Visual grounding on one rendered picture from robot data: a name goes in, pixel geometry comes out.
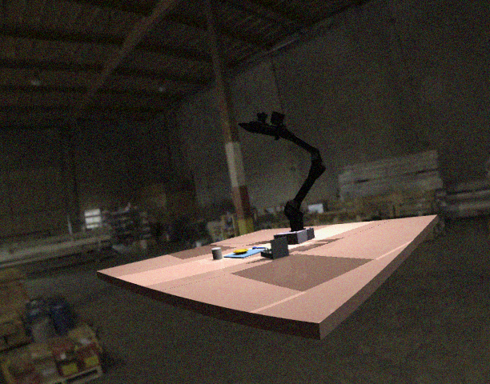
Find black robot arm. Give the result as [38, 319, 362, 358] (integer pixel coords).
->
[257, 112, 325, 232]

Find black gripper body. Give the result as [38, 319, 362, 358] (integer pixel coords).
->
[255, 121, 270, 135]

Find light blue square mat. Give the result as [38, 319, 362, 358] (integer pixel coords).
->
[223, 250, 263, 258]

